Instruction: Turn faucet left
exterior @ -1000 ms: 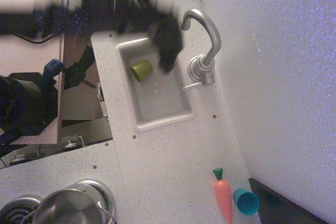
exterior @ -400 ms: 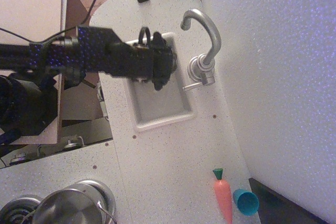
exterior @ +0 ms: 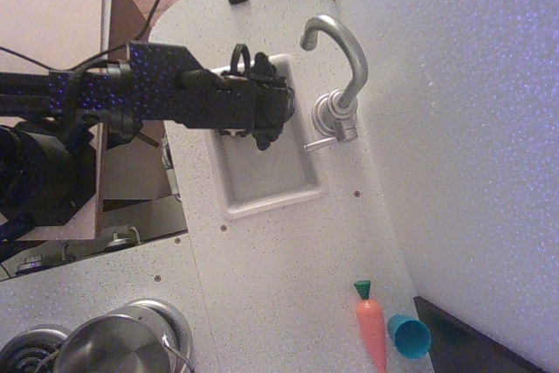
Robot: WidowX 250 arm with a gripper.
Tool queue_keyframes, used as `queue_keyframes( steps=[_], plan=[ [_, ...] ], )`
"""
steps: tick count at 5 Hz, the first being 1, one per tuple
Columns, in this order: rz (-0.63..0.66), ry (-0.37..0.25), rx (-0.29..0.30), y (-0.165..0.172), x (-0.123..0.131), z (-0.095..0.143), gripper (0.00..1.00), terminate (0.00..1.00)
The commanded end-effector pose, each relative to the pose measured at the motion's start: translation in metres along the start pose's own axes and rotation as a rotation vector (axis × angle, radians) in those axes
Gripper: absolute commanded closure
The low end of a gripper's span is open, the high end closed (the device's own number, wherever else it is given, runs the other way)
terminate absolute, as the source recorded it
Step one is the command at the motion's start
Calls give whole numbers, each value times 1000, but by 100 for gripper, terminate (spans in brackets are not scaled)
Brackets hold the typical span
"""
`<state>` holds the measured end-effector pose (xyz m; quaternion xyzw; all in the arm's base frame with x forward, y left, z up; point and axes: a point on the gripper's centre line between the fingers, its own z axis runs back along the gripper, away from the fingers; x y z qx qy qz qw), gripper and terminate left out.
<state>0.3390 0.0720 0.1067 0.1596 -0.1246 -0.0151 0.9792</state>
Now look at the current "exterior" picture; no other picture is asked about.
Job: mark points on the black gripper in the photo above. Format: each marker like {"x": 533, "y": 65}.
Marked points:
{"x": 253, "y": 97}

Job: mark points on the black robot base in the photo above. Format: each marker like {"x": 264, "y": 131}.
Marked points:
{"x": 50, "y": 186}

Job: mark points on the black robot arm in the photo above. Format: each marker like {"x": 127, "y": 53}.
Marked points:
{"x": 158, "y": 82}

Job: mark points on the white toy sink basin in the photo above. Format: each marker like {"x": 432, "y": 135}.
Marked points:
{"x": 250, "y": 181}

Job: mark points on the silver stove burner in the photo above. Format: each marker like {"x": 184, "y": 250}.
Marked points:
{"x": 165, "y": 319}
{"x": 34, "y": 350}

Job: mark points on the orange toy carrot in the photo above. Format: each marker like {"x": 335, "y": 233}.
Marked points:
{"x": 370, "y": 319}

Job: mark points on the teal plastic cup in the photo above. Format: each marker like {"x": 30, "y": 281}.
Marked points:
{"x": 410, "y": 336}

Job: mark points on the stainless steel pot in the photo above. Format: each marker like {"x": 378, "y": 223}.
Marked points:
{"x": 113, "y": 342}

